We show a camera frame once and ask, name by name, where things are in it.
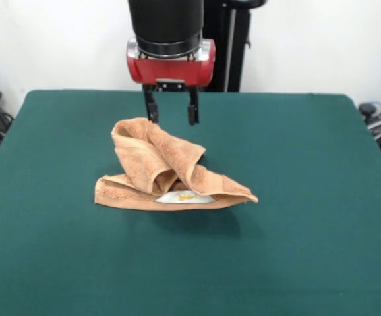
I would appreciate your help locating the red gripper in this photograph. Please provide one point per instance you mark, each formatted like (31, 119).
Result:
(170, 70)

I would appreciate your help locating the tan terry towel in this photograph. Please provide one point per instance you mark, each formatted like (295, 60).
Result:
(137, 154)

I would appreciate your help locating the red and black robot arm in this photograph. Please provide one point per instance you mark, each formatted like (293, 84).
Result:
(165, 23)

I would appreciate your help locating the dark green table cloth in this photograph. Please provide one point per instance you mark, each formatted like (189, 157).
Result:
(276, 237)

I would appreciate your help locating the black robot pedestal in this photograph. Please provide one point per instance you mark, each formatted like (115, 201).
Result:
(230, 49)

